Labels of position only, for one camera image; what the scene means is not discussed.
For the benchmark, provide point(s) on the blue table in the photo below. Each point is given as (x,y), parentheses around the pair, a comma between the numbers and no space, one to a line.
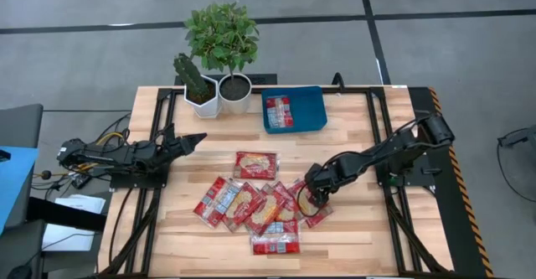
(14,178)

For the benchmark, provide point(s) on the green cactus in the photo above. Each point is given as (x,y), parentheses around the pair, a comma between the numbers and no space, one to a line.
(190,75)

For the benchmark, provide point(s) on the white round plant pot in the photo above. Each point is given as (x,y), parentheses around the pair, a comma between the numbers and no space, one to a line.
(238,105)

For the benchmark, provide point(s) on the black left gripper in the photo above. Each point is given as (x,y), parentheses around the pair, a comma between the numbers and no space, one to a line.
(171,148)

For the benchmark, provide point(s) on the small black object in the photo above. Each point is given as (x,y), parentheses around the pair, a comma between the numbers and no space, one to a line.
(4,155)

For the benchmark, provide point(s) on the black bar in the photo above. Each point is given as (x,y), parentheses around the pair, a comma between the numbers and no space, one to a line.
(67,214)

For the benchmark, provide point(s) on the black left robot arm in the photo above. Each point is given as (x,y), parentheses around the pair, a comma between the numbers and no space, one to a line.
(125,155)

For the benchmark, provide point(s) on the white papers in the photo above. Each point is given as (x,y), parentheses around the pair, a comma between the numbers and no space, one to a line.
(67,237)

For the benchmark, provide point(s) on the small black device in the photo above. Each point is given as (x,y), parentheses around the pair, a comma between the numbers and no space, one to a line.
(81,180)

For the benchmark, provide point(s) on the blue plastic basket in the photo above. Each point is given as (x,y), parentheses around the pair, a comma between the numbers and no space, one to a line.
(310,109)

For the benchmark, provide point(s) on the green leafy plant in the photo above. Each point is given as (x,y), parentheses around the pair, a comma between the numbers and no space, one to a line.
(222,36)

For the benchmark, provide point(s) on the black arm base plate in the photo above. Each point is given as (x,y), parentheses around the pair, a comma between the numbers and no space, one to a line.
(138,181)
(412,178)

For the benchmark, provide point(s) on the black panel with hazard stripes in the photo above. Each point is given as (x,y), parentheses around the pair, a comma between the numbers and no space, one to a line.
(419,99)

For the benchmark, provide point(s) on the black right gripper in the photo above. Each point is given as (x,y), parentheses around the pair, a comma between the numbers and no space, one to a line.
(321,177)

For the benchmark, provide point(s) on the white hexagonal plant pot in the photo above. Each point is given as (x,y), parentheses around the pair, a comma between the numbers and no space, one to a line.
(205,109)

